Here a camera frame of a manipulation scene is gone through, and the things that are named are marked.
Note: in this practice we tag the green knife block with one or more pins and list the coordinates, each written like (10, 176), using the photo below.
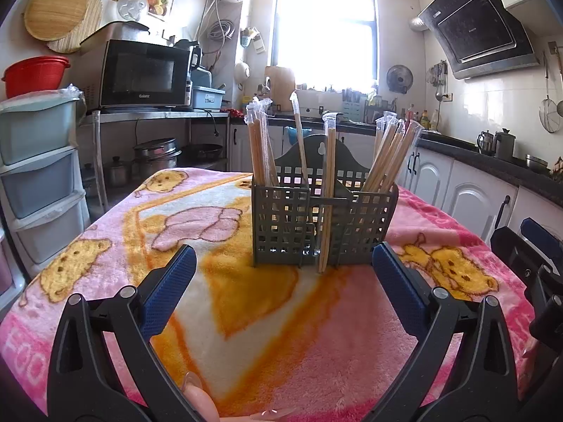
(352, 107)

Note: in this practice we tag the kitchen window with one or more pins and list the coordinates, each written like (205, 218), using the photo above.
(325, 30)

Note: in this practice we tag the small wall fan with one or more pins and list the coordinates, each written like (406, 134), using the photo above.
(399, 79)

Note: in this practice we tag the wall-mounted utensil holder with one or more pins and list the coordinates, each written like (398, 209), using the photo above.
(253, 39)

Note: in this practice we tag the steel lidded jug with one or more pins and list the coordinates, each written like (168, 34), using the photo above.
(505, 145)

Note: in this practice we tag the white base cabinets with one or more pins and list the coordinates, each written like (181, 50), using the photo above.
(466, 189)

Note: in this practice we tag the silver exhaust duct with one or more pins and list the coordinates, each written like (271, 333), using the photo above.
(418, 23)

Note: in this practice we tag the stacked steel steamer pot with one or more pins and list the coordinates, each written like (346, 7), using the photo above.
(156, 156)

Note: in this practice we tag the round bamboo tray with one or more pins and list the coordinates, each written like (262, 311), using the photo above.
(55, 9)
(90, 26)

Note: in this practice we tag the black gas cooktop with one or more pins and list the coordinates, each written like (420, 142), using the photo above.
(448, 140)

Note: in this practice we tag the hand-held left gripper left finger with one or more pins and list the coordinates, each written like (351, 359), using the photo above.
(169, 294)

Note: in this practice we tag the white wall socket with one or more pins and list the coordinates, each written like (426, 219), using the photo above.
(446, 96)

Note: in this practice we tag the black range hood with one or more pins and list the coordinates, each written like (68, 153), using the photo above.
(479, 30)

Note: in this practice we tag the blue plastic drawer unit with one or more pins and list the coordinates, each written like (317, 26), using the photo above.
(39, 176)

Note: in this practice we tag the ginger roots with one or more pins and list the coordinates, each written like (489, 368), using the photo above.
(556, 169)

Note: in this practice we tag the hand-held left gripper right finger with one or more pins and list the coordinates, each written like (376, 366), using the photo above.
(398, 292)

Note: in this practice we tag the wooden cutting board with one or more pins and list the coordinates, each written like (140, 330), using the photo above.
(281, 90)

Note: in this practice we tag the blue storage box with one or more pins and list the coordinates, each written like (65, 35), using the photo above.
(209, 96)

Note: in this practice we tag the small hanging utensil rack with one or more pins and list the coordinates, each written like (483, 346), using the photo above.
(437, 77)

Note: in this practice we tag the set of chopsticks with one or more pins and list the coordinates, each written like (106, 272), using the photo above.
(329, 184)

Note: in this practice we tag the small steel pot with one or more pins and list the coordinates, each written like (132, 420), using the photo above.
(118, 173)

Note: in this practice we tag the blue hanging bin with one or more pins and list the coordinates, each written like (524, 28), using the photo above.
(291, 134)

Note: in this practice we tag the metal shelf table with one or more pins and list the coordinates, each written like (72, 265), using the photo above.
(154, 115)

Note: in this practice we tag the steel bowl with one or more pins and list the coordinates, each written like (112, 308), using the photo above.
(536, 163)

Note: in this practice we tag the black electric kettle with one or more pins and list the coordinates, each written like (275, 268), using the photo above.
(193, 57)

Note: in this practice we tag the black microwave oven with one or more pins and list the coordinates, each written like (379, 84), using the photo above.
(140, 74)

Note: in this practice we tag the person's left hand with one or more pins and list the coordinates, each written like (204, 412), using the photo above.
(200, 400)

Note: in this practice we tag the black wok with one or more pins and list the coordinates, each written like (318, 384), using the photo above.
(202, 151)

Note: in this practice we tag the red plastic basin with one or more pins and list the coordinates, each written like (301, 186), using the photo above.
(35, 77)

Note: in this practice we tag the black kitchen countertop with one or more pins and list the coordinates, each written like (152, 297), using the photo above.
(506, 167)

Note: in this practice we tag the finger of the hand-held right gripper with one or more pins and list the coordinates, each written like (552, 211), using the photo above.
(543, 244)
(519, 259)

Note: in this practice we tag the row of condiment bottles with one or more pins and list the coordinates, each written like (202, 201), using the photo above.
(422, 121)

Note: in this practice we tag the white round steamer plate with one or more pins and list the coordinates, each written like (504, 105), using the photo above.
(132, 6)

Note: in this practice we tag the small steel teapot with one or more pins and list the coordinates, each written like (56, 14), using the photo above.
(484, 143)

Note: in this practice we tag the printed pink blanket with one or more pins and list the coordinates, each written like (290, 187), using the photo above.
(264, 338)

